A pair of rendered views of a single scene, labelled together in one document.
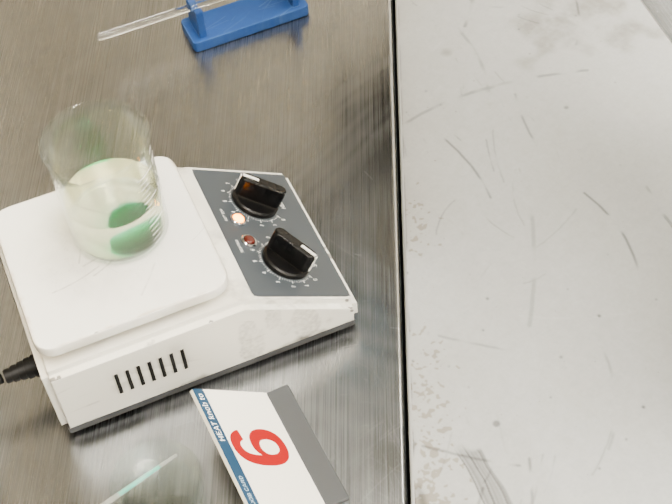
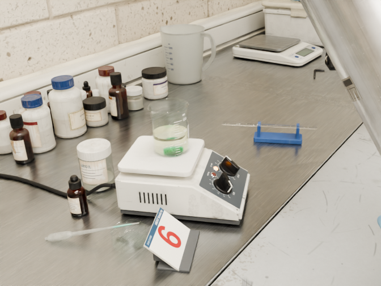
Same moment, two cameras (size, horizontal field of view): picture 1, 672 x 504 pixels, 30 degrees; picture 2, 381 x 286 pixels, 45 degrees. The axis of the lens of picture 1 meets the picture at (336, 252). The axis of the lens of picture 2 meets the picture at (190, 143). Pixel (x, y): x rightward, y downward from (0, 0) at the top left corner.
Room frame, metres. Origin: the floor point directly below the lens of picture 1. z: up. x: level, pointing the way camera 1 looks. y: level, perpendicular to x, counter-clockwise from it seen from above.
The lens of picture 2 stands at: (-0.05, -0.26, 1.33)
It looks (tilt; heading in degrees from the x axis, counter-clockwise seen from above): 26 degrees down; 33
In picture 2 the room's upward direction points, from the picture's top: 2 degrees counter-clockwise
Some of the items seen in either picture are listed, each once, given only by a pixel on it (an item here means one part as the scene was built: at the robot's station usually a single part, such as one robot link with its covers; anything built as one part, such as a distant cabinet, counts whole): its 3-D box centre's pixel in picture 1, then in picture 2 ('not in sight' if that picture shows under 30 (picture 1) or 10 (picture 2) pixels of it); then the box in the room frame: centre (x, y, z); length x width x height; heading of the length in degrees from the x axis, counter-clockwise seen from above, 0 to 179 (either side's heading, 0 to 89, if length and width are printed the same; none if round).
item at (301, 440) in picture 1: (269, 444); (173, 238); (0.38, 0.05, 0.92); 0.09 x 0.06 x 0.04; 22
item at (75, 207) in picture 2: not in sight; (76, 193); (0.39, 0.24, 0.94); 0.03 x 0.03 x 0.07
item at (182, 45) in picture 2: not in sight; (187, 55); (1.06, 0.44, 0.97); 0.18 x 0.13 x 0.15; 89
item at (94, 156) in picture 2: not in sight; (96, 165); (0.47, 0.27, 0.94); 0.06 x 0.06 x 0.08
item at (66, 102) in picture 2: not in sight; (66, 105); (0.62, 0.49, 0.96); 0.07 x 0.07 x 0.13
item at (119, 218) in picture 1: (107, 190); (168, 129); (0.50, 0.13, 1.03); 0.07 x 0.06 x 0.08; 161
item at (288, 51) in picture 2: not in sight; (277, 49); (1.41, 0.31, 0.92); 0.26 x 0.19 x 0.05; 84
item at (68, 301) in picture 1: (108, 250); (163, 154); (0.49, 0.14, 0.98); 0.12 x 0.12 x 0.01; 19
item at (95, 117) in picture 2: not in sight; (95, 111); (0.69, 0.47, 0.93); 0.05 x 0.05 x 0.06
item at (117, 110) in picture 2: not in sight; (117, 95); (0.74, 0.45, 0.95); 0.04 x 0.04 x 0.11
